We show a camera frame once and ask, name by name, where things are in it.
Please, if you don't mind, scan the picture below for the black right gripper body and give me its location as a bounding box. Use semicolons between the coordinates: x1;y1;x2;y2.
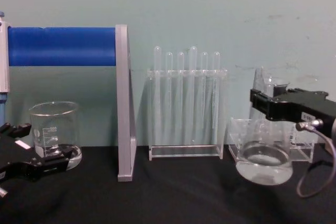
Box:
272;92;336;131

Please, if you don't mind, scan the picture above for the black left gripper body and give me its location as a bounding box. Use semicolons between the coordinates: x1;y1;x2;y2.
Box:
0;132;36;183

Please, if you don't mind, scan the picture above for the glass conical flask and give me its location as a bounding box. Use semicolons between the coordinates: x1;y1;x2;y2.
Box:
235;67;294;186

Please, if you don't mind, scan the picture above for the small glass beaker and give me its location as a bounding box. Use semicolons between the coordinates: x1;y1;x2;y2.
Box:
265;76;290;96

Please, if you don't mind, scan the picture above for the large glass beaker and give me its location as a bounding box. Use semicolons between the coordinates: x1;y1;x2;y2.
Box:
28;101;83;171

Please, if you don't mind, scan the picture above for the clear acrylic holder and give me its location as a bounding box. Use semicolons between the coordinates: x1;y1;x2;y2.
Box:
227;118;316;162

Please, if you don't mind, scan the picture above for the clear test tube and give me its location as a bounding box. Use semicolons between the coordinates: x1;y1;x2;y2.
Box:
165;51;173;141
176;51;185;143
189;46;198;145
154;46;162;141
200;51;208;141

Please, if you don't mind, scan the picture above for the grey and blue pipette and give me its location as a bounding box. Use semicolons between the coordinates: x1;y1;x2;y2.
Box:
0;10;12;128

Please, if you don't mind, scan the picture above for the blue stand crossbar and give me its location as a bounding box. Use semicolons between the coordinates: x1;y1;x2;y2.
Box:
7;26;117;67

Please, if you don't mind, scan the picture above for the clear acrylic test tube rack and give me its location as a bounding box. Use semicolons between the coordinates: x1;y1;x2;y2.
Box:
146;68;228;162

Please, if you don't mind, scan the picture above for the grey pipette stand upright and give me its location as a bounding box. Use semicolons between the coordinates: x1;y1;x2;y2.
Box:
115;24;138;183

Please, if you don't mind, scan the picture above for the black table cloth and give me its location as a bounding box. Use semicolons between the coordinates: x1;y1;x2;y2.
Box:
0;144;336;224

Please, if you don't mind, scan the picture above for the thin dark gripper cable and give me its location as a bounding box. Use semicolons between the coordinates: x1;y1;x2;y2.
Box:
295;119;336;199

